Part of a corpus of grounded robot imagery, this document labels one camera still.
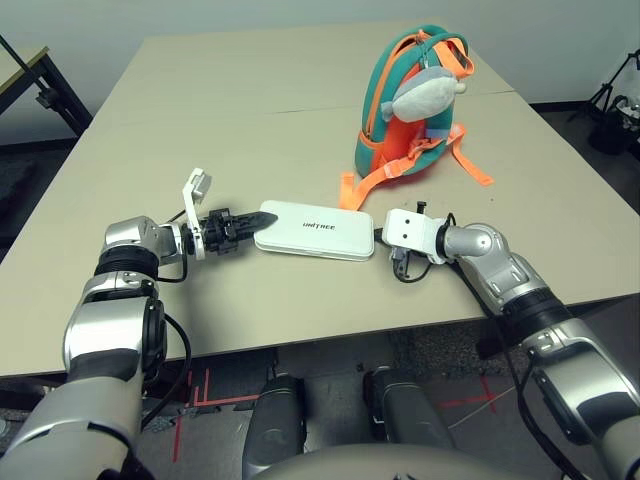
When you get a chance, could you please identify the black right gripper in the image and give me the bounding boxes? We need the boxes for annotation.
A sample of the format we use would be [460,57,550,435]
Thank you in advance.
[372,200,427,281]

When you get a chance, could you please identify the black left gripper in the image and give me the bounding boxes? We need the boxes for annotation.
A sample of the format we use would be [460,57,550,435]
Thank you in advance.
[199,205,280,257]

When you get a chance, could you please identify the white Unitree pencil case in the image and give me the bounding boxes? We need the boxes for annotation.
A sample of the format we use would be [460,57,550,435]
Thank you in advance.
[253,199,376,262]

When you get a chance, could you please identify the grey white plush toy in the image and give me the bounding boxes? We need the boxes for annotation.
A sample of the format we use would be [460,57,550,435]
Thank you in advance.
[380,67,469,124]

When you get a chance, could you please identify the teal and orange backpack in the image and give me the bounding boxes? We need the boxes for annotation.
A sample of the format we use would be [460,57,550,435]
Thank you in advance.
[338,25,496,211]

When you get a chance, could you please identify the dark robot right leg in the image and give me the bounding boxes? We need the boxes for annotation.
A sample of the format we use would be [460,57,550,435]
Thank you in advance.
[363,367,454,451]

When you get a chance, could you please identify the dark robot leg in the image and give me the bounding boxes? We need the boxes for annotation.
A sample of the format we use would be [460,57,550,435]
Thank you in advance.
[243,372,307,480]
[363,367,454,451]

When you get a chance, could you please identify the dark robot left leg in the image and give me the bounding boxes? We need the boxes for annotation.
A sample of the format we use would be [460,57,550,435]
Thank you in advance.
[243,372,307,480]

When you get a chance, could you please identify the black bag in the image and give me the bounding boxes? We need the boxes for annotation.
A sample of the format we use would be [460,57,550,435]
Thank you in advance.
[589,94,640,155]

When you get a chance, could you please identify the grey robot torso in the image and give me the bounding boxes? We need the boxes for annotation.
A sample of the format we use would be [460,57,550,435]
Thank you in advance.
[249,442,516,480]

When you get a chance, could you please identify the black tripod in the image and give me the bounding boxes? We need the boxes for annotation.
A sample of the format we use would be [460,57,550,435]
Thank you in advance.
[567,49,640,124]

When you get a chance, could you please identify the thin black rod with clamp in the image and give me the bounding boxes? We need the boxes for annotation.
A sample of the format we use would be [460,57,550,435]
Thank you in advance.
[0,34,56,109]

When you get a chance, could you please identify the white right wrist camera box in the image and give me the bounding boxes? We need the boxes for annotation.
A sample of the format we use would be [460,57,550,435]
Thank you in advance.
[383,208,446,264]

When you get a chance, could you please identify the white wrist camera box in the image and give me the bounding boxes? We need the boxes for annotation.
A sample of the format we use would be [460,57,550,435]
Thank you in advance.
[180,168,214,261]
[383,208,446,264]

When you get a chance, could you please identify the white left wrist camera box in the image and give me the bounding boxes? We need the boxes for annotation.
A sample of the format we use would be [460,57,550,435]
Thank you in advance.
[180,168,214,261]

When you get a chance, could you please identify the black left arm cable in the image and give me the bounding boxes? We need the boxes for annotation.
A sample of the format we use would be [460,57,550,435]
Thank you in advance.
[139,212,195,431]

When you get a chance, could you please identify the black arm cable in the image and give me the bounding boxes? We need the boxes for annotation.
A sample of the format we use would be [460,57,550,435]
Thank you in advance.
[394,212,576,480]
[139,212,195,431]

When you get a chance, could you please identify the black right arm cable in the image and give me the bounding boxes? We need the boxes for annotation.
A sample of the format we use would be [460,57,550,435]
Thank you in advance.
[394,212,576,480]

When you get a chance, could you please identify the beige side table black frame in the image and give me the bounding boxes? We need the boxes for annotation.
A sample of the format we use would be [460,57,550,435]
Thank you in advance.
[0,47,94,146]

